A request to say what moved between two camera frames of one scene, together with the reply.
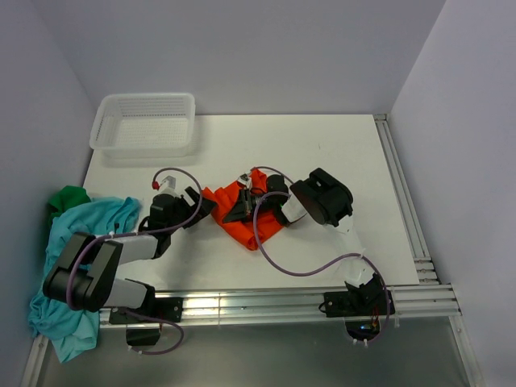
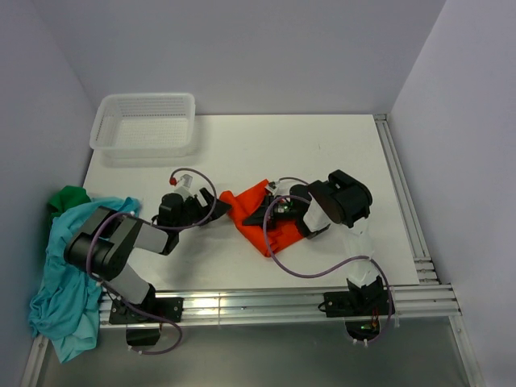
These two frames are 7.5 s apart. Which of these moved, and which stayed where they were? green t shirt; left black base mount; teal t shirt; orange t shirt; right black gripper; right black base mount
Moved: right black gripper; orange t shirt
Stayed: left black base mount; right black base mount; teal t shirt; green t shirt
